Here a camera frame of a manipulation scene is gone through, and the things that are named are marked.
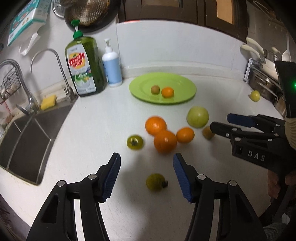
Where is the teal white carton box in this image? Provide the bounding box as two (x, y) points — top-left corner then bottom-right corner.
(8, 0), (52, 46)

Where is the brown round fruit back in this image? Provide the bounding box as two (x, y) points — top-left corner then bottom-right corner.
(202, 126), (215, 140)

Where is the white blue pump bottle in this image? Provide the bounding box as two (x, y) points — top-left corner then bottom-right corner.
(102, 38), (123, 87)

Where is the small green tomato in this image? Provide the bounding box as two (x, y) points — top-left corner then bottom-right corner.
(126, 135), (144, 150)

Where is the small dark green fruit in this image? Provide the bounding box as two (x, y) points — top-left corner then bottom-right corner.
(145, 173), (168, 192)

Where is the large yellow-green apple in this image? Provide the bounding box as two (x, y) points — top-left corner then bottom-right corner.
(249, 90), (260, 102)

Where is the thin chrome faucet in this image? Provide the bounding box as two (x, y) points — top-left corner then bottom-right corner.
(29, 47), (77, 102)

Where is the lime green plate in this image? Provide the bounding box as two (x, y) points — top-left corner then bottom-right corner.
(129, 72), (197, 105)

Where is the tall chrome faucet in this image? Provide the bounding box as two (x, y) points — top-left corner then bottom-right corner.
(1, 59), (40, 115)

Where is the green round apple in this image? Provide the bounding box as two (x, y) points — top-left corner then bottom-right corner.
(187, 106), (209, 128)

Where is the orange tangerine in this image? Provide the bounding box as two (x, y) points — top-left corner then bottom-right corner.
(154, 130), (178, 154)
(145, 116), (167, 136)
(176, 127), (195, 144)
(162, 87), (175, 98)

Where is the orange tangerine back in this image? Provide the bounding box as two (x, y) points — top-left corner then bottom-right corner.
(145, 116), (167, 136)

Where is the brown round fruit front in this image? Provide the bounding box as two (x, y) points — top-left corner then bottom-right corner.
(151, 85), (160, 95)

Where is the white spoon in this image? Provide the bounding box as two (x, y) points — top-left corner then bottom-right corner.
(281, 33), (292, 62)

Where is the steel kitchen sink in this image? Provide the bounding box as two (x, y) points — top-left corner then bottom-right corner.
(1, 101), (74, 185)

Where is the yellow sponge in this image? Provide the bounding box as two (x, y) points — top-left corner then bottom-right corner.
(40, 94), (57, 110)

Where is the steel dish rack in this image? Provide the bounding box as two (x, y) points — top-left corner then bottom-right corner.
(240, 37), (286, 117)

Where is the wire sink basket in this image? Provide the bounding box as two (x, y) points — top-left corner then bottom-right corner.
(1, 67), (21, 104)

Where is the green dish soap bottle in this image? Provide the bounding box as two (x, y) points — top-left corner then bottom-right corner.
(65, 20), (106, 97)

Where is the metal colander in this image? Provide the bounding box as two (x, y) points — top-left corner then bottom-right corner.
(60, 0), (121, 33)

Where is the brown round fruit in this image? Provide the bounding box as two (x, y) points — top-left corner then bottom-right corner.
(202, 126), (215, 140)
(151, 85), (160, 95)

